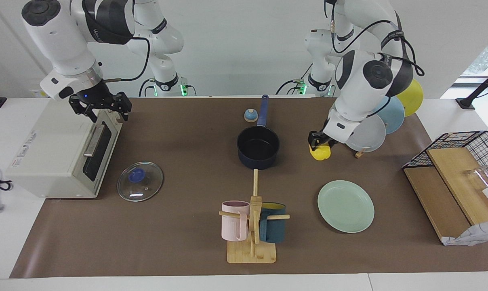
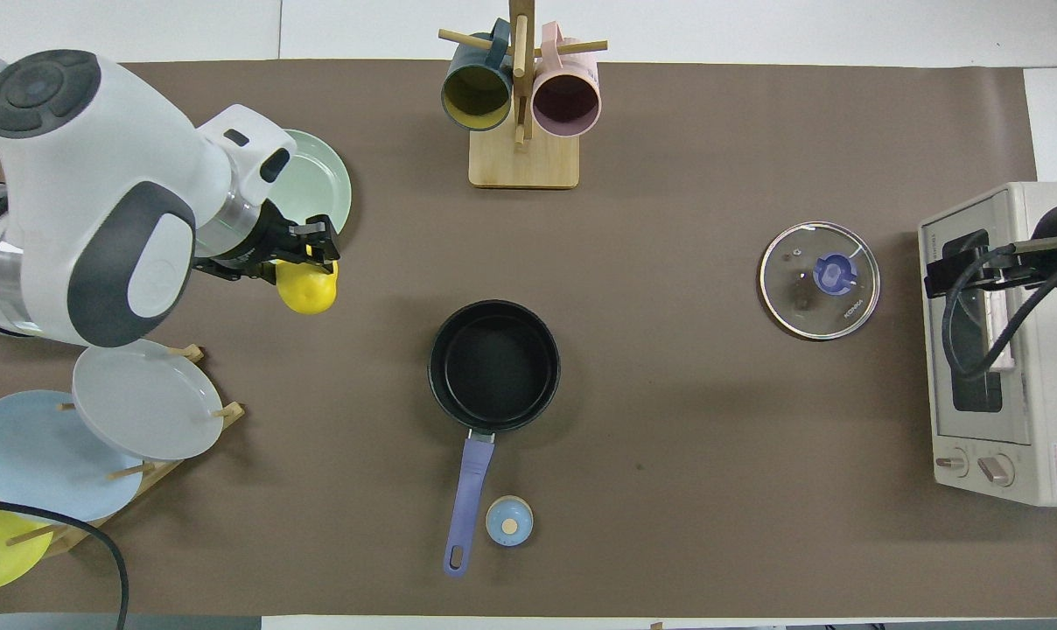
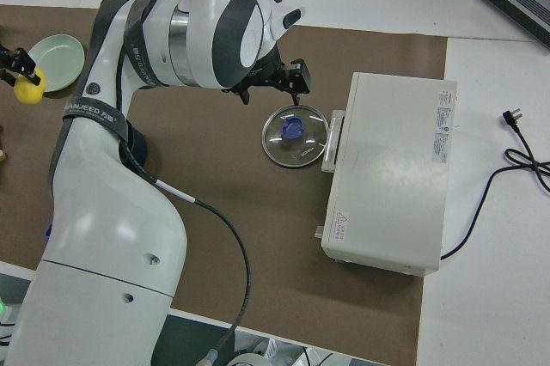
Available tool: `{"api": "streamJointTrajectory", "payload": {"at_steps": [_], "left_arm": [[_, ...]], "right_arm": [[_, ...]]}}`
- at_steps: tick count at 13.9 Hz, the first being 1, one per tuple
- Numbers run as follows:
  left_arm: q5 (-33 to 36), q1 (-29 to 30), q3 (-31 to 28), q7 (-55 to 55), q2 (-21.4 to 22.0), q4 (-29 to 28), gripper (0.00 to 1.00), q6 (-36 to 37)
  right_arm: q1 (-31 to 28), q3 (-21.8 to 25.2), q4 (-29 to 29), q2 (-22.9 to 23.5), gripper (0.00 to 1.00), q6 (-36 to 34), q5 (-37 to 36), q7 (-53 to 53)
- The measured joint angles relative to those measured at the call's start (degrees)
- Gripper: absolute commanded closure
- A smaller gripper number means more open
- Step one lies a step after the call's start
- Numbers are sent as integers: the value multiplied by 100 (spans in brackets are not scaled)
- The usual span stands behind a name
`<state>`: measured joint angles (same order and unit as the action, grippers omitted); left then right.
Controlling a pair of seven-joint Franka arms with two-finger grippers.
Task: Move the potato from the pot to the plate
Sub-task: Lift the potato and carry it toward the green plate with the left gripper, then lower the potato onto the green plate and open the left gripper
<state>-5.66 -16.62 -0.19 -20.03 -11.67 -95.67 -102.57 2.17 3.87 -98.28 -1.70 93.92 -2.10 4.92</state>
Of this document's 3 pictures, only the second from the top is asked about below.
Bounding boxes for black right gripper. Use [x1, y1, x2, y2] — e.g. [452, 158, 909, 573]
[923, 241, 1047, 301]

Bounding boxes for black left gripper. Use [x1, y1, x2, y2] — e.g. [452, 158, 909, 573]
[193, 199, 342, 286]

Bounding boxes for glass lid purple knob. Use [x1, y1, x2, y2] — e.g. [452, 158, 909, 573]
[758, 220, 882, 342]

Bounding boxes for mint green plate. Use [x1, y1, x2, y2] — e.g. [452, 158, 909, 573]
[270, 129, 353, 256]

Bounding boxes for grey plate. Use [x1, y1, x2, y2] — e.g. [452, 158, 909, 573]
[72, 339, 225, 462]

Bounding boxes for wooden plate rack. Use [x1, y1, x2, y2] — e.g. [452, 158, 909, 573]
[3, 344, 246, 558]

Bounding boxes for light blue plate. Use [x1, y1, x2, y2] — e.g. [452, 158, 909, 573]
[0, 389, 144, 524]

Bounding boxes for beige toaster oven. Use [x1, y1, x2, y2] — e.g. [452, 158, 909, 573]
[918, 181, 1057, 507]

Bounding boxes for dark teal mug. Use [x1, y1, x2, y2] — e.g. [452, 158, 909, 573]
[441, 19, 515, 132]

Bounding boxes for wooden mug tree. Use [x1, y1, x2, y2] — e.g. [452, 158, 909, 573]
[438, 0, 608, 190]

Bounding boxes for brown table mat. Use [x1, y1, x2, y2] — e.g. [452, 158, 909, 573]
[0, 59, 1057, 618]

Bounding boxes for pink mug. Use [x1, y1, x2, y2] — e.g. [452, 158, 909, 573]
[531, 22, 602, 138]

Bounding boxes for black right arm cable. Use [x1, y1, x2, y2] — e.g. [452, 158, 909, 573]
[940, 243, 1057, 405]

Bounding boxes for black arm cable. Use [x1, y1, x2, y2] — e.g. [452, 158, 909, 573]
[940, 243, 1057, 405]
[0, 498, 131, 630]

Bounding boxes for black pot purple handle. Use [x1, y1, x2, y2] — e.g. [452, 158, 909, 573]
[428, 299, 563, 578]

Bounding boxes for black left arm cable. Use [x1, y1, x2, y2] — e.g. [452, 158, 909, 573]
[0, 498, 131, 630]

